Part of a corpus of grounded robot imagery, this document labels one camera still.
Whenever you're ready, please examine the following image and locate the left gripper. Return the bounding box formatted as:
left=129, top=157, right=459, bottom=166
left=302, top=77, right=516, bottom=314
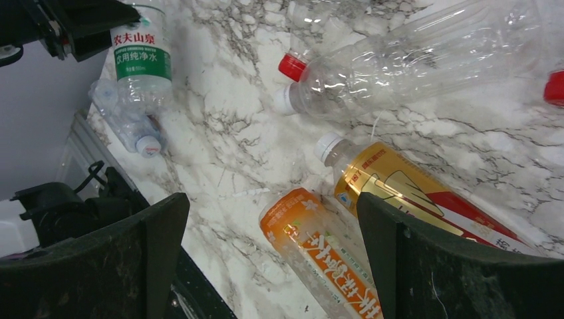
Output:
left=1, top=0, right=140, bottom=66

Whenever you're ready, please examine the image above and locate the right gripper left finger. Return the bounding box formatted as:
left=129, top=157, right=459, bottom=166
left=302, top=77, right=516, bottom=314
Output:
left=1, top=193, right=190, bottom=318

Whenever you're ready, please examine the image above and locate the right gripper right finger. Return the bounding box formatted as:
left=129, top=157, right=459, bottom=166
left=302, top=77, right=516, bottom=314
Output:
left=357, top=193, right=563, bottom=318

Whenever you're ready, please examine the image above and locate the green cap water bottle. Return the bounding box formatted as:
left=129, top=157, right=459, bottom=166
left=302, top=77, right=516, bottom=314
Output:
left=110, top=1, right=172, bottom=115

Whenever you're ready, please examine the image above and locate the small crushed clear bottle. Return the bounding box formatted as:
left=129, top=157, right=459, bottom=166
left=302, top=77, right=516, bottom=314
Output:
left=88, top=78, right=164, bottom=158

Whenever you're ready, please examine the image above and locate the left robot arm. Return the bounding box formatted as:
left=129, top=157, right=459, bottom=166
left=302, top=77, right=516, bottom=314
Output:
left=1, top=1, right=148, bottom=259

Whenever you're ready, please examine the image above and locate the gold red label bottle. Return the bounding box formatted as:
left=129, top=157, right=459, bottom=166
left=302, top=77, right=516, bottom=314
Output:
left=314, top=132, right=540, bottom=256

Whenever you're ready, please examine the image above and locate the orange label bottle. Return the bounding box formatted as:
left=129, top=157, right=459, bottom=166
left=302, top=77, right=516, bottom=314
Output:
left=258, top=188, right=384, bottom=318

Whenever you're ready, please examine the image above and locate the red label clear bottle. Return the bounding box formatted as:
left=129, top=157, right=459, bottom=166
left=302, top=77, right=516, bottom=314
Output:
left=543, top=67, right=564, bottom=108

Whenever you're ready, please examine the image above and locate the clear bottle red cap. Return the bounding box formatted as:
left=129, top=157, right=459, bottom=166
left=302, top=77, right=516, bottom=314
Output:
left=273, top=0, right=543, bottom=120

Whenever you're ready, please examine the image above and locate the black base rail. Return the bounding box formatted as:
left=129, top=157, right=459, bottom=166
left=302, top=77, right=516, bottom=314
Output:
left=164, top=249, right=236, bottom=319

